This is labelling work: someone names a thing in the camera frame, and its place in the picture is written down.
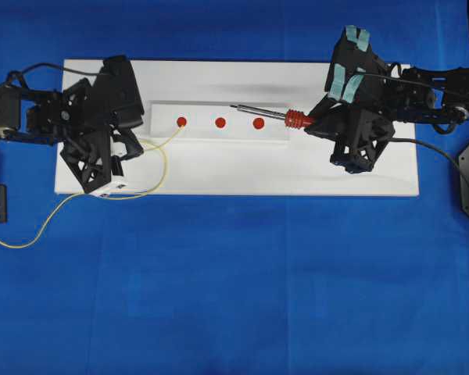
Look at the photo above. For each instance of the red dot mark left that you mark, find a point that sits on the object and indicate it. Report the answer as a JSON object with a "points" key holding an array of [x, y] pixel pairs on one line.
{"points": [[181, 121]]}

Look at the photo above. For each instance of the red dot mark right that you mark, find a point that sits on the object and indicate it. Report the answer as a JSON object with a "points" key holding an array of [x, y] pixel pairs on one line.
{"points": [[258, 123]]}

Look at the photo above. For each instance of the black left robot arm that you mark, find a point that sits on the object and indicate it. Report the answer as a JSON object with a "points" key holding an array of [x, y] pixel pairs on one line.
{"points": [[32, 116]]}

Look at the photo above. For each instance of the white foam board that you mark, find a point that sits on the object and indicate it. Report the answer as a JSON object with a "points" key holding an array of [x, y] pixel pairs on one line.
{"points": [[202, 159]]}

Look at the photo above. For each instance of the red dot mark middle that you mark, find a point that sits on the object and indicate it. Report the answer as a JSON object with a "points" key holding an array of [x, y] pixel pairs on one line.
{"points": [[220, 122]]}

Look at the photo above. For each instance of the red soldering iron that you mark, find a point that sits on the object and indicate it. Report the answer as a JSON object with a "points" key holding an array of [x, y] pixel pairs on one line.
{"points": [[292, 118]]}

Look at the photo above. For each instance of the red dot mark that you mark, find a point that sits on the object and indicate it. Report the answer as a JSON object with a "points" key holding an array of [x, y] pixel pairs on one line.
{"points": [[181, 121], [220, 122], [258, 123]]}

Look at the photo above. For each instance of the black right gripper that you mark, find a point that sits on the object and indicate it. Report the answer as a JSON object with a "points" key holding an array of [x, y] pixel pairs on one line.
{"points": [[350, 114]]}

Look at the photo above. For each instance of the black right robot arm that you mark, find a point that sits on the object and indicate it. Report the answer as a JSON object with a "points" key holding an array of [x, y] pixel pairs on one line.
{"points": [[438, 98]]}

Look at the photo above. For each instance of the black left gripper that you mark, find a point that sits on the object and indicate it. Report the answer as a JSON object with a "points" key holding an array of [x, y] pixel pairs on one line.
{"points": [[95, 114]]}

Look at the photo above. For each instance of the blue table cloth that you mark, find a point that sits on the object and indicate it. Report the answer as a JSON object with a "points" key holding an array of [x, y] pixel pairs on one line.
{"points": [[234, 285]]}

